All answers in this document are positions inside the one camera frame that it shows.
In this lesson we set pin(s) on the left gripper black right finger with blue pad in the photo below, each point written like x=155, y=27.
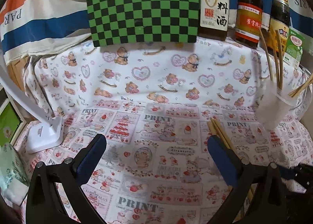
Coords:
x=268, y=204

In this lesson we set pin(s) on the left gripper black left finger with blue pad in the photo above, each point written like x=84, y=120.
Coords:
x=44, y=204

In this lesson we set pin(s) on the wooden chopstick pair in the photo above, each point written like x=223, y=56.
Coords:
x=216, y=129

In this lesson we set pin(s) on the clear plastic cup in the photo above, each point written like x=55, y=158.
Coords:
x=274, y=105

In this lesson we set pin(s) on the patterned table cloth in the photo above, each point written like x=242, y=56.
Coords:
x=153, y=102

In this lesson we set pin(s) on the green milk carton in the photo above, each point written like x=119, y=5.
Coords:
x=294, y=49

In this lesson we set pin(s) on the wooden chopsticks in cup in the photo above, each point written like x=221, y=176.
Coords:
x=278, y=60

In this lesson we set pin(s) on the yellow label oyster sauce bottle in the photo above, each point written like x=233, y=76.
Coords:
x=280, y=21

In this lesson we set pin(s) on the red cap vinegar bottle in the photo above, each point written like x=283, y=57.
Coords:
x=249, y=22

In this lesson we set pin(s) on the striped Paris cloth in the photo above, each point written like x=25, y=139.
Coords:
x=43, y=27

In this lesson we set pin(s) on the green checkered box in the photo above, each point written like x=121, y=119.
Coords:
x=115, y=22

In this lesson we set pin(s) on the clear cooking wine bottle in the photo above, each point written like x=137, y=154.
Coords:
x=214, y=17

